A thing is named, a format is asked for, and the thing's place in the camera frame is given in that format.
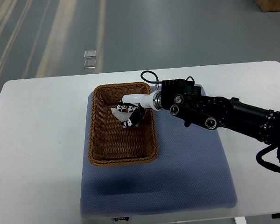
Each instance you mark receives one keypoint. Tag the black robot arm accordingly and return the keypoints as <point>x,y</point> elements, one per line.
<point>183,99</point>

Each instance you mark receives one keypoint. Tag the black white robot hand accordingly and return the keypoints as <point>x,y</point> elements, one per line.
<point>137,105</point>

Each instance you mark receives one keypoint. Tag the lower metal floor plate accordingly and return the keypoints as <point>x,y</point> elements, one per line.
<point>90,63</point>

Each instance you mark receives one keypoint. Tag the metal floor plate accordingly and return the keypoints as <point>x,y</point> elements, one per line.
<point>90,63</point>
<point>90,54</point>

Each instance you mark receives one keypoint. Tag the blue padded mat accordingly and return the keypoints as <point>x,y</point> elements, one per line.
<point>158,167</point>

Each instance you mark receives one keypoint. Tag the brown cardboard box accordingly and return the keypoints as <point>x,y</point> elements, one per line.
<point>268,5</point>

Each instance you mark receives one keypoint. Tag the white bear figurine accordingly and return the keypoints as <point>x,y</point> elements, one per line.
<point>121,116</point>

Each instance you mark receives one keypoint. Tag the upper metal floor plate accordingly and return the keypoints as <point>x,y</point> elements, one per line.
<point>90,54</point>

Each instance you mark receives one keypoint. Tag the white table leg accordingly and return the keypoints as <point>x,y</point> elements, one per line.
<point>240,220</point>

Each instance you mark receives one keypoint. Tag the black table label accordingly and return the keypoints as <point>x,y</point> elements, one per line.
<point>116,219</point>

